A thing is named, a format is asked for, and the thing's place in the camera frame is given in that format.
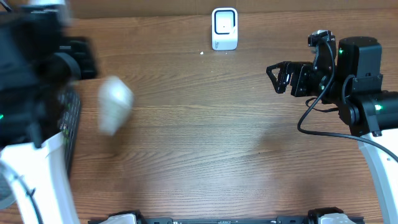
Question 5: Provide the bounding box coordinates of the white tube gold cap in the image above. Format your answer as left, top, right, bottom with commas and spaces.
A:
98, 76, 134, 136

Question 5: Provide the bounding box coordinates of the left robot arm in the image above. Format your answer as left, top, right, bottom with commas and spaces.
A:
1, 1, 98, 223

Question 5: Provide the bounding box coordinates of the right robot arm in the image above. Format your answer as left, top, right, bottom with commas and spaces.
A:
266, 32, 397, 223

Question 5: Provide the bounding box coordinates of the white barcode scanner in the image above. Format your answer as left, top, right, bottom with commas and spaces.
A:
211, 7, 238, 51

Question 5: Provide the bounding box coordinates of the grey plastic basket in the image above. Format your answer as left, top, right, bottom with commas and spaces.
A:
58, 88, 81, 177

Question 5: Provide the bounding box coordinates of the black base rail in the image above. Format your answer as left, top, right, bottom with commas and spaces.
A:
87, 207, 365, 224

